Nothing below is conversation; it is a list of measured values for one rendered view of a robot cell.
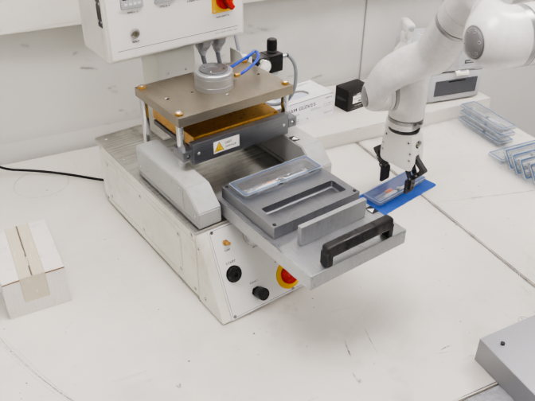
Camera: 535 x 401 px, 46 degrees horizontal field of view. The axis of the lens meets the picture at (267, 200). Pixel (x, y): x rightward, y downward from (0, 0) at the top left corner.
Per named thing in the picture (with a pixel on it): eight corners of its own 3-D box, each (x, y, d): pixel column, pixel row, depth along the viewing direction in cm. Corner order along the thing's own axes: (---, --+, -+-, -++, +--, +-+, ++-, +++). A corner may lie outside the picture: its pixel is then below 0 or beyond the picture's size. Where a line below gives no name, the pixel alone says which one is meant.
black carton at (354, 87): (333, 105, 194) (335, 84, 190) (354, 98, 198) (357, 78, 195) (347, 112, 190) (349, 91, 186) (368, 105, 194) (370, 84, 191)
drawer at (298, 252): (212, 211, 122) (211, 177, 117) (301, 177, 133) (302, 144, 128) (310, 294, 102) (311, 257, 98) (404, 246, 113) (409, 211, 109)
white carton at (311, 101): (247, 119, 185) (247, 96, 181) (307, 100, 197) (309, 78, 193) (272, 135, 177) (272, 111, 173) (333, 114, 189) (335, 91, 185)
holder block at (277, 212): (221, 196, 119) (221, 185, 118) (303, 165, 129) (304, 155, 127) (273, 239, 108) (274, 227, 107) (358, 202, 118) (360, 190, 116)
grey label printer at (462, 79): (388, 77, 213) (394, 28, 203) (439, 70, 219) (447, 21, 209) (427, 107, 194) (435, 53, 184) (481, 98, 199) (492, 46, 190)
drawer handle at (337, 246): (319, 262, 103) (320, 243, 101) (384, 231, 110) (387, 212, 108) (327, 268, 102) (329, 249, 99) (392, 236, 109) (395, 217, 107)
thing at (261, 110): (154, 123, 134) (149, 82, 128) (240, 98, 145) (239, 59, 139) (195, 156, 122) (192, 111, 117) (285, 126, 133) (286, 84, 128)
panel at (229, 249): (232, 321, 122) (206, 231, 118) (346, 263, 137) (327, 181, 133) (236, 323, 120) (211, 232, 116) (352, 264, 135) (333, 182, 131)
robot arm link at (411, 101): (393, 125, 145) (430, 120, 147) (400, 71, 137) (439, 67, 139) (379, 109, 151) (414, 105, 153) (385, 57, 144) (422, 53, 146)
